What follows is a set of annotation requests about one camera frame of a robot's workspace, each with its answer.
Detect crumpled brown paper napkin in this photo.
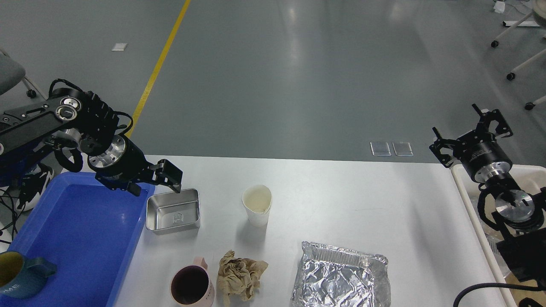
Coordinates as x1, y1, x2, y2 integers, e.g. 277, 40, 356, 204
217, 249, 269, 307

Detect white paper cup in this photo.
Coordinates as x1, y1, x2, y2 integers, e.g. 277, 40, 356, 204
242, 185, 273, 227

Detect black white sneaker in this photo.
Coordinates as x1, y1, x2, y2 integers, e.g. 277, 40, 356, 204
15, 163, 55, 212

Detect blue plastic tray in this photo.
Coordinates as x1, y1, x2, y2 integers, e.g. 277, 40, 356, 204
1, 172, 155, 307

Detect right clear floor plate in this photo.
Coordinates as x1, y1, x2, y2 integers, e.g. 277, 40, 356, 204
392, 142, 414, 157

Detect aluminium foil tray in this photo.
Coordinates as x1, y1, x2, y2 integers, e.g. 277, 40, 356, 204
290, 241, 391, 307

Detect beige plastic waste bin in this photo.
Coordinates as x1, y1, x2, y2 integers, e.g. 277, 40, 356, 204
451, 165, 546, 283

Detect pink mug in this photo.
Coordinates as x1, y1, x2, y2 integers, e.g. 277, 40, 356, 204
170, 257, 215, 307

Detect small steel rectangular tin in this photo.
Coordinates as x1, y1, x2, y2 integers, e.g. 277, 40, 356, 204
145, 188, 201, 235

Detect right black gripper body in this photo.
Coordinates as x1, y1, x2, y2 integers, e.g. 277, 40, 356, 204
456, 131, 513, 183

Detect black cables at left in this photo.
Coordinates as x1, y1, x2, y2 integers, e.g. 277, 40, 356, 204
0, 190, 26, 246

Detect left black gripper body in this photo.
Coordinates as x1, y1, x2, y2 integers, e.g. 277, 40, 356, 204
87, 135, 152, 191

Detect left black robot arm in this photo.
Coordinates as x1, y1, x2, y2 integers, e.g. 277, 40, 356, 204
0, 78, 183, 196

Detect foil tray in bin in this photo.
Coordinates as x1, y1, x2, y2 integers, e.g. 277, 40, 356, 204
485, 234, 511, 278

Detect left clear floor plate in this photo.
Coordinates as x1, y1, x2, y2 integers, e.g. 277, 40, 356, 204
370, 142, 392, 157

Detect clear floor plate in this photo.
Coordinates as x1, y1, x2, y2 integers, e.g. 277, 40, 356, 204
370, 142, 392, 157
392, 142, 414, 157

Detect dark blue mug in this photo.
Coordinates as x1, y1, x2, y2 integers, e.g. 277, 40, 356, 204
0, 251, 57, 299

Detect white chair base with castors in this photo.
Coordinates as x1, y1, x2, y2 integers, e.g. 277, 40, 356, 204
490, 0, 546, 111

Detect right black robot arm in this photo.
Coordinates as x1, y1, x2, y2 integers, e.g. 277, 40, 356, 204
429, 104, 545, 307

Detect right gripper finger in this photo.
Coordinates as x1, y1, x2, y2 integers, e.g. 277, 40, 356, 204
472, 104, 513, 141
429, 127, 463, 168

